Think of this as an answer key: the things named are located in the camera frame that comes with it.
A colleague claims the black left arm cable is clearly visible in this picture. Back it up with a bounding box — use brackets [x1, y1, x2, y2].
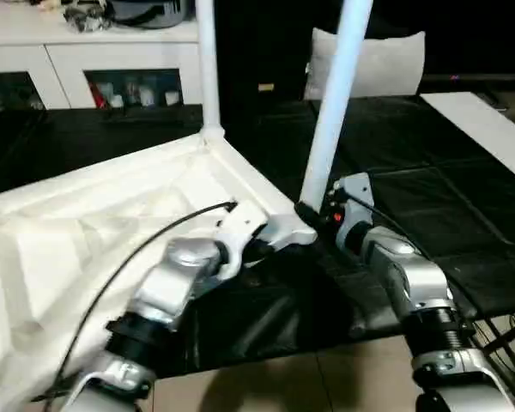
[32, 200, 238, 404]

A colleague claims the black table mat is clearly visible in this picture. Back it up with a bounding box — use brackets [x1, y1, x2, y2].
[0, 94, 515, 379]

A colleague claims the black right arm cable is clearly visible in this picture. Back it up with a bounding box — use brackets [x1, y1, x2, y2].
[347, 192, 515, 396]

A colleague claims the black metal table leg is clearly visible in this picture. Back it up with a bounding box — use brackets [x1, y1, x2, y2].
[471, 317, 515, 358]

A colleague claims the white plastic table top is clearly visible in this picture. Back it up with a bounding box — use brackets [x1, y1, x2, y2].
[0, 128, 318, 412]

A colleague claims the grey cushion with metal fittings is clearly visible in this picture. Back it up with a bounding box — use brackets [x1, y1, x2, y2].
[304, 26, 427, 100]

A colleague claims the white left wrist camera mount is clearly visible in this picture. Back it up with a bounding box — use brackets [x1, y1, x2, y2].
[214, 202, 268, 280]

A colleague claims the white plastic table leg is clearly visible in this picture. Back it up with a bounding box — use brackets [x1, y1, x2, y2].
[196, 0, 226, 139]
[299, 0, 374, 215]

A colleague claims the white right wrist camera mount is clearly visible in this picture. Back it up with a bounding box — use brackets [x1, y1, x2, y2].
[330, 172, 374, 250]

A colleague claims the white flat board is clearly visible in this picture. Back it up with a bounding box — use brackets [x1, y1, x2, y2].
[420, 92, 515, 190]

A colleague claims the white glass-door cabinet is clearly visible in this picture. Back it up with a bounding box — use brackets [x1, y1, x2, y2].
[0, 8, 203, 112]

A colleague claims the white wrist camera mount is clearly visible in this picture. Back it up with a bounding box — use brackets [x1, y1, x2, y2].
[214, 202, 268, 280]
[330, 172, 374, 250]

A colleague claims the black bar with red light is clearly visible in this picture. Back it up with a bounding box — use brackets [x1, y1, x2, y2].
[424, 74, 515, 83]

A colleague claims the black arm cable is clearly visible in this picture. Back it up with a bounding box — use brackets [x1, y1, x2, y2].
[347, 192, 515, 396]
[32, 200, 238, 404]

